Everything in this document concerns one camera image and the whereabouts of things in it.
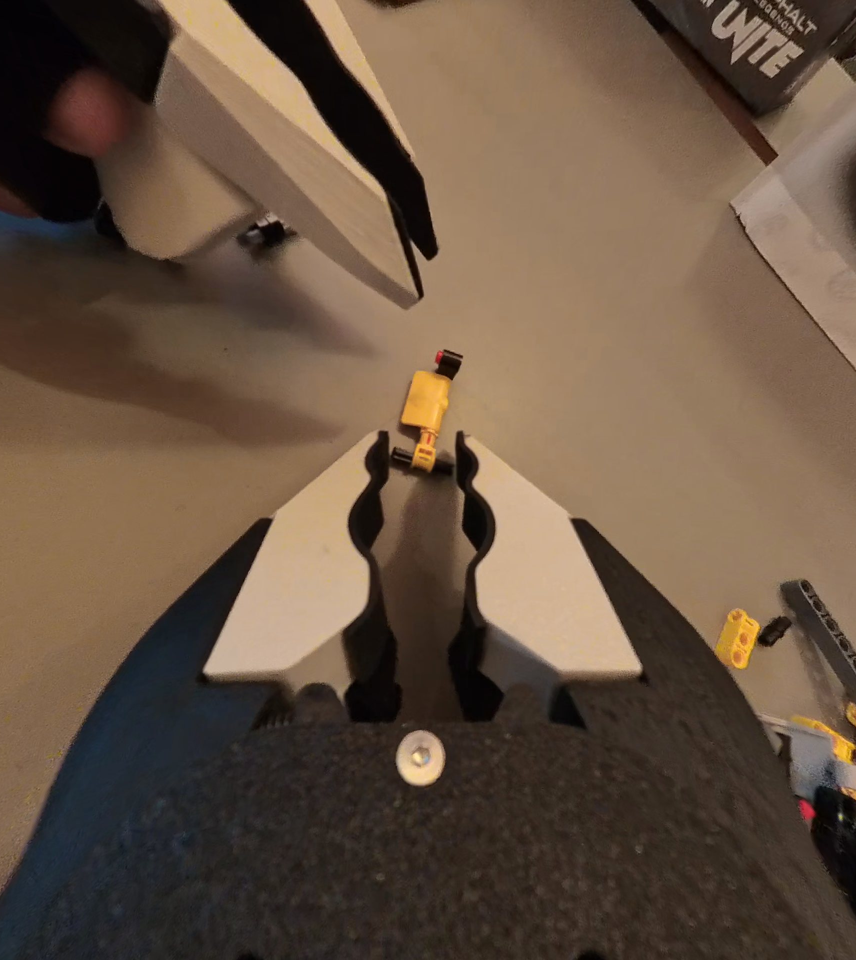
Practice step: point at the yellow panel black connector assembly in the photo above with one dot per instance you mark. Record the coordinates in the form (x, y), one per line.
(424, 401)

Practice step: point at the black grey connector piece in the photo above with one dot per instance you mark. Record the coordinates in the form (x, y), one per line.
(267, 234)

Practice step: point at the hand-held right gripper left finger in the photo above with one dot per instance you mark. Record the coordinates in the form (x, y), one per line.
(285, 600)

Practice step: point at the yellow two-hole brick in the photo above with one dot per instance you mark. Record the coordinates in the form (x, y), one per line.
(735, 637)

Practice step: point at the toy car instruction booklet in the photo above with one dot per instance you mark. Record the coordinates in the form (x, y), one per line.
(833, 247)

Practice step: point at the person's left hand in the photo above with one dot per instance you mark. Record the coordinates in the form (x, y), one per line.
(87, 112)

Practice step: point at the toy car set box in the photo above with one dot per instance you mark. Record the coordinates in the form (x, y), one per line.
(758, 45)

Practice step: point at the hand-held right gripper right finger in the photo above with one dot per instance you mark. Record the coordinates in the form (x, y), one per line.
(555, 600)

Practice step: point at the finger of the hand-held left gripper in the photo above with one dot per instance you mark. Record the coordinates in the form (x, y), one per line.
(285, 150)
(368, 135)

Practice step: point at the short black pin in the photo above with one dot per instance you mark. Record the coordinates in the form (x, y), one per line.
(774, 631)

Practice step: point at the pile of yellow black bricks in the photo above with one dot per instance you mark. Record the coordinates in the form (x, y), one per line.
(848, 787)

